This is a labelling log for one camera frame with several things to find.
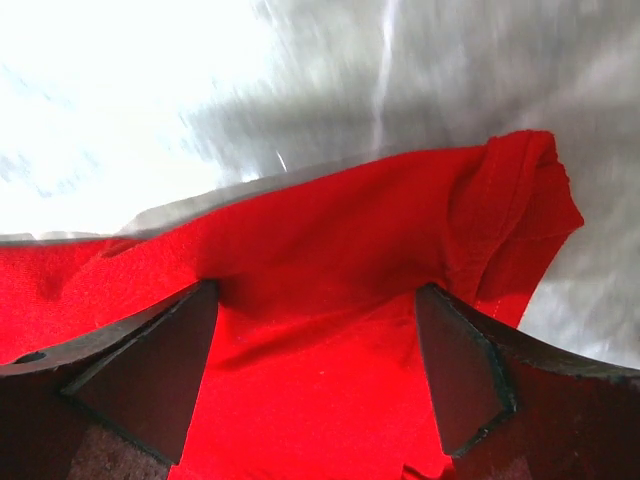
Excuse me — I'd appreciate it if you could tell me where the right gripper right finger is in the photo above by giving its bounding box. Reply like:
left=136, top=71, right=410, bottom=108
left=416, top=285, right=639, bottom=479

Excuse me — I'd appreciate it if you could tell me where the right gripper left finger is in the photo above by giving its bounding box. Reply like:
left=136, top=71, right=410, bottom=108
left=1, top=281, right=218, bottom=479

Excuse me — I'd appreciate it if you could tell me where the bright red t-shirt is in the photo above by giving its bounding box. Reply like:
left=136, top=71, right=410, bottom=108
left=1, top=131, right=583, bottom=479

